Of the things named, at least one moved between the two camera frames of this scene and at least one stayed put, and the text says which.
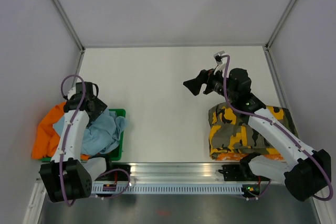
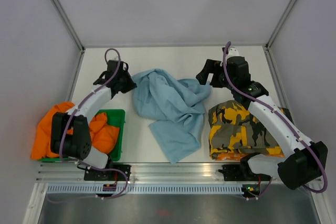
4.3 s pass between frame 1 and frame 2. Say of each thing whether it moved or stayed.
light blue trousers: moved
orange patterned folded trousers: stayed
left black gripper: moved
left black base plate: stayed
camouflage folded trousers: stayed
